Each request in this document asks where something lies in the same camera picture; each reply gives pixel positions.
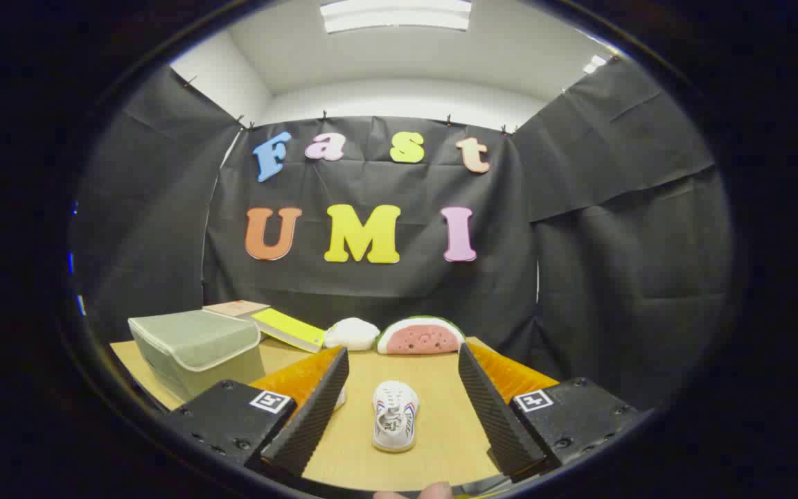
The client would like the long ceiling light panel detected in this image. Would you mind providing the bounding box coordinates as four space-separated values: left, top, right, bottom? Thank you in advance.
319 0 473 34

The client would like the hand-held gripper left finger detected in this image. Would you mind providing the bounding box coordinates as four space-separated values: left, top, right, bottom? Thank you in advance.
163 345 350 480

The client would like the white plush toy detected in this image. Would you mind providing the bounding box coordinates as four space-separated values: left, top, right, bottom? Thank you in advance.
323 317 380 351

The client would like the watermelon slice plush toy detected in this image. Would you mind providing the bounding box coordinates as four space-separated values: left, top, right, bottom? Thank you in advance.
376 316 467 356

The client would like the yellow cover book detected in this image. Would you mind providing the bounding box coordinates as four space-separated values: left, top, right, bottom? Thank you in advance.
252 308 327 354

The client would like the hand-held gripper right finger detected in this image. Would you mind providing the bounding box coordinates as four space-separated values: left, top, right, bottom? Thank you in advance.
457 342 642 484

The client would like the grey-green fabric storage box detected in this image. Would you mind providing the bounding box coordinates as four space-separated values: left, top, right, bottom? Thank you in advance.
127 309 266 403

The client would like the beige cover book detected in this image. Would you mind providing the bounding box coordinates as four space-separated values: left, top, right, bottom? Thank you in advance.
203 300 272 319

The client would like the black backdrop cloth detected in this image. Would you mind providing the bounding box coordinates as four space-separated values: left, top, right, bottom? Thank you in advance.
70 59 736 410

